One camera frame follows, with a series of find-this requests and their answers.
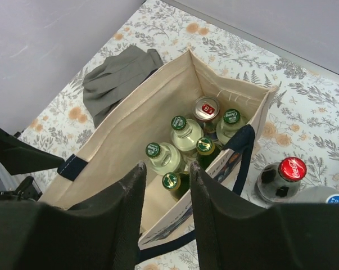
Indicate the beige canvas tote bag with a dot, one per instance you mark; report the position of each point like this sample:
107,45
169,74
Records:
118,144

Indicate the clear Chang bottle back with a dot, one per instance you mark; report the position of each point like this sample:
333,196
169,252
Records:
229,124

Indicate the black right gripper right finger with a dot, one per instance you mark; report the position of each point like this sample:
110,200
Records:
233,233

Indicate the green perrier bottle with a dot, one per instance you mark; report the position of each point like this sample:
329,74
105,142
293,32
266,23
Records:
207,151
176,183

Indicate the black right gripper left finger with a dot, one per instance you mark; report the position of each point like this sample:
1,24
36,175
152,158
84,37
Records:
100,232

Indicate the grey folded cloth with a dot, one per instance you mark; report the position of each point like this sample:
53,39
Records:
108,84

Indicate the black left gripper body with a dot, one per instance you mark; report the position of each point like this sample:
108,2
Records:
17,161

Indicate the Pocari Sweat plastic bottle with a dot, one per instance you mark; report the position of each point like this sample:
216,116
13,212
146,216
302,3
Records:
316,194

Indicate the clear chang bottle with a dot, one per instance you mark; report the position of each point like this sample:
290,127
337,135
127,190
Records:
229,124
184,134
164,158

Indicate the red tab drink can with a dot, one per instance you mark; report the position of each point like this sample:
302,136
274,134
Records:
206,111

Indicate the dark cola bottle red cap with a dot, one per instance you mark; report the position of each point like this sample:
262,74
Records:
280,181

